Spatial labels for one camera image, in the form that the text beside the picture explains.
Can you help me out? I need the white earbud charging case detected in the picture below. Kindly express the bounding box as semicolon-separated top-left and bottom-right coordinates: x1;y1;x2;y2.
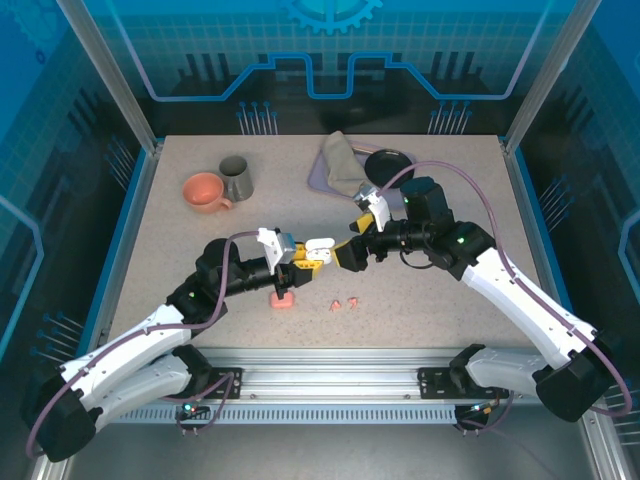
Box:
304;237;335;265

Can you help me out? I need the black round plate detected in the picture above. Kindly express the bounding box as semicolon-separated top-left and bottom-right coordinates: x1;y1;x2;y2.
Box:
363;148;417;191

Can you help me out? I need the lavender plastic tray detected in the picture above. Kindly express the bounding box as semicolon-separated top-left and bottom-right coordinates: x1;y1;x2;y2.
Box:
306;142;419;206

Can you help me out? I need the orange ceramic mug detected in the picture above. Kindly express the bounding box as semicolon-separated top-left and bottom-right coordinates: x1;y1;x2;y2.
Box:
181;172;234;215

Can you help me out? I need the beige folded cloth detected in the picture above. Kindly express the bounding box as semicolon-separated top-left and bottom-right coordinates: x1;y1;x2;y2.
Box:
320;130;372;199

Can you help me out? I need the grey mug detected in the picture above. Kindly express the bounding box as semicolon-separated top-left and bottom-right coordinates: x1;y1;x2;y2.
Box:
218;155;255;203

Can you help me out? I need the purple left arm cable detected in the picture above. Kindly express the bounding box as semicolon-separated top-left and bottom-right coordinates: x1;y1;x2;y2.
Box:
25;230;264;461

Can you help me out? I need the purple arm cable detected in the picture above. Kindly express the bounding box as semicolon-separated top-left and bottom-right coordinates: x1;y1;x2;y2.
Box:
25;230;264;461
377;161;632;419

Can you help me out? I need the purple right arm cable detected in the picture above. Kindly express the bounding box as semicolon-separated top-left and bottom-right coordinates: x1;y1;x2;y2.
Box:
377;161;632;419

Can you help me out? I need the aluminium table side rail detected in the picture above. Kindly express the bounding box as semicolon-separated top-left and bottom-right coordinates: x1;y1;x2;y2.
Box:
502;142;594;364
74;142;164;371

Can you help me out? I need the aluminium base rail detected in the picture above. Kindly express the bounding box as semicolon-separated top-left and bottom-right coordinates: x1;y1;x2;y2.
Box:
149;347;599;407

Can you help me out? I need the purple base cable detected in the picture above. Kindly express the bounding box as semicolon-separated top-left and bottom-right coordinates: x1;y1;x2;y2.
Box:
164;368;239;436
457;384;516;436

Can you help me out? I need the white slotted cable duct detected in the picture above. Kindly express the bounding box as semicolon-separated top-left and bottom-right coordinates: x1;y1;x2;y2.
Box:
119;403;464;426

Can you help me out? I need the aluminium frame post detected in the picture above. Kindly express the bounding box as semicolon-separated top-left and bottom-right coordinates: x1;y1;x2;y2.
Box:
55;0;165;156
501;0;605;156

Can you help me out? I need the aluminium frame bar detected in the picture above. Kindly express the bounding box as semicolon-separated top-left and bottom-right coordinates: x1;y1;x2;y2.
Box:
577;402;624;480

